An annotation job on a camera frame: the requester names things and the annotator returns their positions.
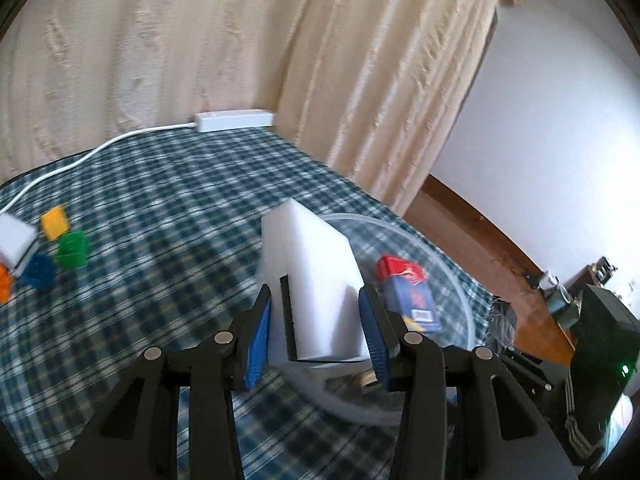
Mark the green toy block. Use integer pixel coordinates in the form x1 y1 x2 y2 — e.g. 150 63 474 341
57 231 89 269

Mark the grey metal cup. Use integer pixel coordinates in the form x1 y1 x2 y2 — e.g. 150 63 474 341
547 285 581 328

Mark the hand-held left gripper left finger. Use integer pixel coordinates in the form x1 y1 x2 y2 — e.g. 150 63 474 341
55 284 273 480

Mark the white sponge block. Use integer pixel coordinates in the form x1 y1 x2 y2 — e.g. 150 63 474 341
261 198 372 364
0 214 39 277

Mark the clear plastic bowl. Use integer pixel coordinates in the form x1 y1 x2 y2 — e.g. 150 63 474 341
272 212 488 428

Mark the blue toy block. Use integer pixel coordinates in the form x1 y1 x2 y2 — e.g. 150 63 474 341
21 254 57 290

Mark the cream curtain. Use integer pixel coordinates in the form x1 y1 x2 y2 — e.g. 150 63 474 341
0 0 523 216

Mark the white power cable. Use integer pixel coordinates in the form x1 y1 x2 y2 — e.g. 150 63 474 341
0 121 198 213

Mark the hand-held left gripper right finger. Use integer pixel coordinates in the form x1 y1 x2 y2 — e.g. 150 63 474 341
358 284 576 480

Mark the red and blue card box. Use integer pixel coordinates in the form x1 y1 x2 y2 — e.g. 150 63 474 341
376 255 443 333

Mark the white power strip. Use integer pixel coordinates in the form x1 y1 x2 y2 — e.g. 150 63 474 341
194 108 275 133

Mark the yellow toy block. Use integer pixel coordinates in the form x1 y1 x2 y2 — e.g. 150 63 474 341
41 206 70 241

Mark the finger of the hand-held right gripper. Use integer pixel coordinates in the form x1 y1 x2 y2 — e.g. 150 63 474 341
500 346 568 395

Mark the checked tablecloth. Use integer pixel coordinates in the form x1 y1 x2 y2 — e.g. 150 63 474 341
0 126 516 480

